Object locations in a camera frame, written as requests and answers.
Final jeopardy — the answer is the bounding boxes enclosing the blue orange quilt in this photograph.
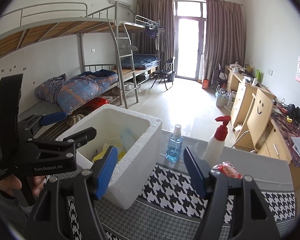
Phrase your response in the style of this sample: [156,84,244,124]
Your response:
[34,69,119,115]

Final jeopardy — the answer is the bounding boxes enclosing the houndstooth tablecloth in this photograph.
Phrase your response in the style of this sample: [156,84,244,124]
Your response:
[66,130,296,239]

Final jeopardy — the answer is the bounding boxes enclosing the red snack packet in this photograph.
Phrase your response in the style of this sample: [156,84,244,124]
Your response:
[213,161,242,179]

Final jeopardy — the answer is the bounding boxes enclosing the right brown curtain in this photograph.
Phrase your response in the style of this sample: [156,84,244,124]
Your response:
[203,0,246,80]

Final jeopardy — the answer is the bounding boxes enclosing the red plastic bag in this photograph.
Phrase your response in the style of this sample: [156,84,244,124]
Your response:
[85,98,109,112]

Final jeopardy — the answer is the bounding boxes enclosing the blue face mask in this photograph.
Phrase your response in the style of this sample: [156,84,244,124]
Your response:
[107,128,135,152]

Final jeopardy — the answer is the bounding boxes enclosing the black headphones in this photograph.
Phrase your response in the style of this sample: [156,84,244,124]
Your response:
[287,103,300,124]

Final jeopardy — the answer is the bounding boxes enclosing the person's left hand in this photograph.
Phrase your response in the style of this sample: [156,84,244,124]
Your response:
[0,172,45,198]

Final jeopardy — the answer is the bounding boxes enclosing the grey waste bin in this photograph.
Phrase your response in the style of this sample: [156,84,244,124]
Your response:
[215,90,228,108]

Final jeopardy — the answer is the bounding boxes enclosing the black folding chair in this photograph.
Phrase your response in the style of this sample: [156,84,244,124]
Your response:
[151,56,175,90]

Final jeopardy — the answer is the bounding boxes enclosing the white styrofoam box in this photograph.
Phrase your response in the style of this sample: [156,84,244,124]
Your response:
[57,104,162,210]

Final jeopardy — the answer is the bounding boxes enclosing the wooden smiley chair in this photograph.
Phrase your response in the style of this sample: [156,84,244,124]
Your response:
[230,88,273,153]

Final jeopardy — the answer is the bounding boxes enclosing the wooden desk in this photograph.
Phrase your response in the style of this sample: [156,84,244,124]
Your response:
[226,66,300,191]

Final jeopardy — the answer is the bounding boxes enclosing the blue spray bottle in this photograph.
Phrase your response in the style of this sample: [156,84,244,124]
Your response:
[165,124,183,163]

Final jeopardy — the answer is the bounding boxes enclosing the white pump bottle red cap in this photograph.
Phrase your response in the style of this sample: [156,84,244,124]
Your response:
[202,115,231,167]

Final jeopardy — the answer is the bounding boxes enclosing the metal bunk bed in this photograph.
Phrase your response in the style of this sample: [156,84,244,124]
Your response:
[0,0,166,140]

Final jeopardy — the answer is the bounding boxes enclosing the yellow foam fruit net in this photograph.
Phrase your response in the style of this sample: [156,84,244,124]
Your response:
[92,144,126,163]

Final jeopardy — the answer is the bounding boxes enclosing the brown curtain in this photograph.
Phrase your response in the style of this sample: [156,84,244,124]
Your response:
[134,0,175,63]
[203,0,246,80]

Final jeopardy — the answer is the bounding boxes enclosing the white air conditioner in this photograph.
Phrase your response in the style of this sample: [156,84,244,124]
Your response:
[110,0,133,7]

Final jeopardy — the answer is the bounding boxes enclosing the left brown curtain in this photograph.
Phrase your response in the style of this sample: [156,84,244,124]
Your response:
[134,0,175,63]

